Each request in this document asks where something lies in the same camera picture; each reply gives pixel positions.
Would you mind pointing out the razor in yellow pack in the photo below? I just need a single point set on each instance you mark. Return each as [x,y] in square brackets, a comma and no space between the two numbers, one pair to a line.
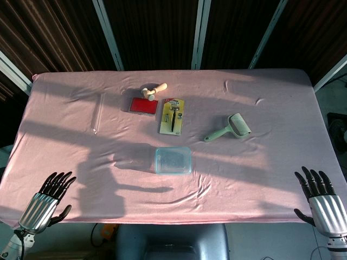
[166,127]

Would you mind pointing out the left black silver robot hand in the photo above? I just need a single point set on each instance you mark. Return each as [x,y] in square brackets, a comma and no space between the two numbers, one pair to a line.
[38,210]

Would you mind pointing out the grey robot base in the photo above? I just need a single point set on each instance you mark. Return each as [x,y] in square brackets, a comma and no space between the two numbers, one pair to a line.
[168,238]

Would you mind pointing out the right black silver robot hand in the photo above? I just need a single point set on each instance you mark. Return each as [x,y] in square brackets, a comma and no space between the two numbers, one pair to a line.
[326,211]

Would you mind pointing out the pink tablecloth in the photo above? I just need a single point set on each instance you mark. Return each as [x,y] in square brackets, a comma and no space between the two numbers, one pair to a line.
[230,189]

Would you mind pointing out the grey metal frame post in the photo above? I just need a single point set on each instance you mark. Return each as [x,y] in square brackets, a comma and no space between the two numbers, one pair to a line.
[109,35]
[267,35]
[13,71]
[332,73]
[200,35]

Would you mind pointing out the clear glass tube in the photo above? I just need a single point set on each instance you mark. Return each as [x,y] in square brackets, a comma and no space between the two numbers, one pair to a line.
[97,113]

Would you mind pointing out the orange floor object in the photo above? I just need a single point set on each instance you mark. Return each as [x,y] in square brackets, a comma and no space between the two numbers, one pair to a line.
[108,232]

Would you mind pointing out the green lint roller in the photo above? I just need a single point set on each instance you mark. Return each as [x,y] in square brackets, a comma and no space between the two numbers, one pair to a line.
[240,125]

